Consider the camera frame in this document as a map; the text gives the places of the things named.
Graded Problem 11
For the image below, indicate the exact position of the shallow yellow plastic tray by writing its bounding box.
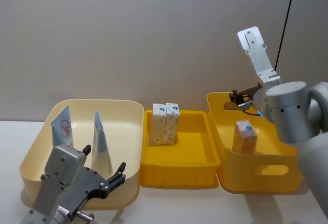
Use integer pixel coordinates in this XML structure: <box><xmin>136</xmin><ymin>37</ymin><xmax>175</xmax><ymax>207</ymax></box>
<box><xmin>139</xmin><ymin>109</ymin><xmax>221</xmax><ymax>189</ymax></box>

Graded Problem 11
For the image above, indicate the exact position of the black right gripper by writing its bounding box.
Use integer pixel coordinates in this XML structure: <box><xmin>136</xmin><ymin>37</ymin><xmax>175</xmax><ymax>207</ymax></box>
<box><xmin>229</xmin><ymin>85</ymin><xmax>263</xmax><ymax>104</ymax></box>

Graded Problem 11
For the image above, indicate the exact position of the small white patterned carton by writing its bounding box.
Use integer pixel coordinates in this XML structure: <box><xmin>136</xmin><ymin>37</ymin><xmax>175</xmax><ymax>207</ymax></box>
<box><xmin>161</xmin><ymin>102</ymin><xmax>181</xmax><ymax>146</ymax></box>
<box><xmin>148</xmin><ymin>103</ymin><xmax>167</xmax><ymax>147</ymax></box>
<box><xmin>232</xmin><ymin>120</ymin><xmax>258</xmax><ymax>156</ymax></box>

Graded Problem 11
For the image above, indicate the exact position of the cream plastic bin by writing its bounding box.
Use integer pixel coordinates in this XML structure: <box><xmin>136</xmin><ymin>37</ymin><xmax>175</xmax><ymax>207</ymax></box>
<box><xmin>19</xmin><ymin>98</ymin><xmax>144</xmax><ymax>211</ymax></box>

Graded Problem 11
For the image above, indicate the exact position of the thin dark wall cable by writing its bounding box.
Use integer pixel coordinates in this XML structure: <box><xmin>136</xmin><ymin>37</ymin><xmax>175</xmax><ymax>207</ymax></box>
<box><xmin>274</xmin><ymin>0</ymin><xmax>297</xmax><ymax>70</ymax></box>

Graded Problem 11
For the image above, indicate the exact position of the yellow plastic bin with handle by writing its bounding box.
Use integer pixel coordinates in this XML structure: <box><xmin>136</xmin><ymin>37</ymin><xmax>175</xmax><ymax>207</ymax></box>
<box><xmin>206</xmin><ymin>92</ymin><xmax>304</xmax><ymax>195</ymax></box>

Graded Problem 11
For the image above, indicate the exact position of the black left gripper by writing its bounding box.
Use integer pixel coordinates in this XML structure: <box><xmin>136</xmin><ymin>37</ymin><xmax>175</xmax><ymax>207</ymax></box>
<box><xmin>57</xmin><ymin>144</ymin><xmax>127</xmax><ymax>218</ymax></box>

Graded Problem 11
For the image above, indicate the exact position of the white tube with blue print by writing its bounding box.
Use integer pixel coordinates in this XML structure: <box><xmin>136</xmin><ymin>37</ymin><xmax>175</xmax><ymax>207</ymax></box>
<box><xmin>91</xmin><ymin>110</ymin><xmax>114</xmax><ymax>176</ymax></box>

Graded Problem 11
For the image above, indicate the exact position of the white tube with red print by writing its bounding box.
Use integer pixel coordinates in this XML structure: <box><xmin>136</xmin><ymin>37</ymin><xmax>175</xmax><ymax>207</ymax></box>
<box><xmin>50</xmin><ymin>105</ymin><xmax>75</xmax><ymax>149</ymax></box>

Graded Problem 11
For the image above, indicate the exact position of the thin dark gripper cable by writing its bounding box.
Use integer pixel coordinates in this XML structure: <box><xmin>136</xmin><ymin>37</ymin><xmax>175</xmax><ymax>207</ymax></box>
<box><xmin>240</xmin><ymin>101</ymin><xmax>261</xmax><ymax>117</ymax></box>

